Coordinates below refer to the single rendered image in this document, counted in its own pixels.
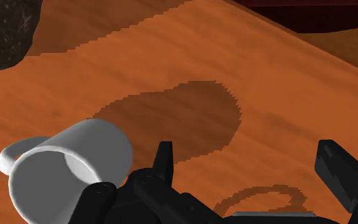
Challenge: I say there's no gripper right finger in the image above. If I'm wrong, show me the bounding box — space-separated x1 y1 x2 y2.
313 139 358 224

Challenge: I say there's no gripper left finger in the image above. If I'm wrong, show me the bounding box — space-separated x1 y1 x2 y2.
68 141 224 224

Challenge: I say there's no white mug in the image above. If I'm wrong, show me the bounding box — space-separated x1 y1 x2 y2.
0 118 134 224

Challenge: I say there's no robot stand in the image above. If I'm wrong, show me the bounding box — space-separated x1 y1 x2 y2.
0 0 44 73

